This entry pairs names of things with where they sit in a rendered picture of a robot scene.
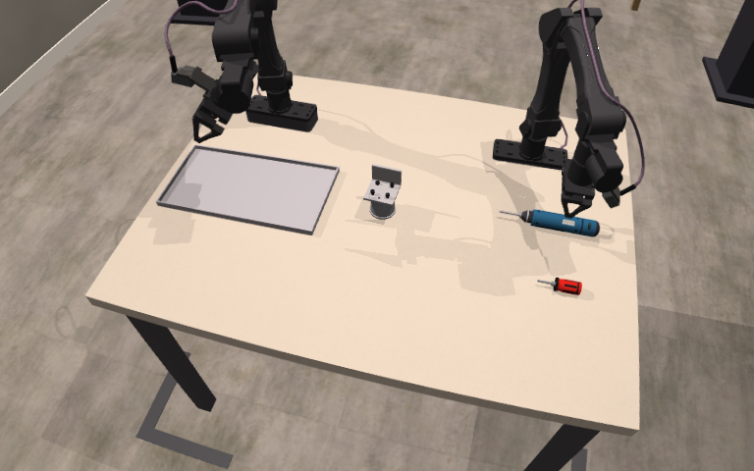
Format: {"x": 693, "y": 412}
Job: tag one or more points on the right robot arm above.
{"x": 236, "y": 34}

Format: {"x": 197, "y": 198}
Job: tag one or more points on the red screwdriver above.
{"x": 566, "y": 286}

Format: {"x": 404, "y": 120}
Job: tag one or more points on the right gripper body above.
{"x": 210, "y": 102}

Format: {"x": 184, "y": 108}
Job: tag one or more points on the grey l-shaped bracket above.
{"x": 385, "y": 175}

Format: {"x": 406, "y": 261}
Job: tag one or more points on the dark grey cylinder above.
{"x": 382, "y": 211}

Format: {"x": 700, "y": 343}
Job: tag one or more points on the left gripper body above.
{"x": 576, "y": 183}

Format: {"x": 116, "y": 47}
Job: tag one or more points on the blue electric screwdriver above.
{"x": 558, "y": 222}

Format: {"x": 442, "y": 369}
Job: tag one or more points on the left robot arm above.
{"x": 601, "y": 118}

